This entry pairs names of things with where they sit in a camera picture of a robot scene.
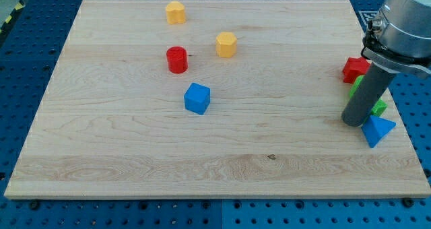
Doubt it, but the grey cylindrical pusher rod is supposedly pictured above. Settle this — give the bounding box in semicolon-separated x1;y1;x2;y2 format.
341;63;396;127

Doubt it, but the blue triangle block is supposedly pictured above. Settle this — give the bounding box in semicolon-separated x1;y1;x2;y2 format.
361;115;396;148

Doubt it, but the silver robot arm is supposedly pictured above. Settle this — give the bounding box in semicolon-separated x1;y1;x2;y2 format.
341;0;430;127

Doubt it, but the red star block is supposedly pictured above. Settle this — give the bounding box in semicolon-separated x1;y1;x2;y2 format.
342;57;370;84

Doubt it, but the green star block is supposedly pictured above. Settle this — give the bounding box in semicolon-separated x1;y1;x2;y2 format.
349;75;387;117

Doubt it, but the yellow hexagon block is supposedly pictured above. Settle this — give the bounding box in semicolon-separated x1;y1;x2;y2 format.
215;32;237;58

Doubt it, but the blue cube block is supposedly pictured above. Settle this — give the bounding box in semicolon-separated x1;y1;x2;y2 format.
184;83;211;115

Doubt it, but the red cylinder block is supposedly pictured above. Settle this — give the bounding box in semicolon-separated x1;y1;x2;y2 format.
166;46;188;74

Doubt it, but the yellow heart block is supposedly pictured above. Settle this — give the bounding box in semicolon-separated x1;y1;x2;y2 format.
165;1;187;24

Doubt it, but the light wooden board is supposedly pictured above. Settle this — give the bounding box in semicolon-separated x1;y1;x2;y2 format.
5;0;430;199

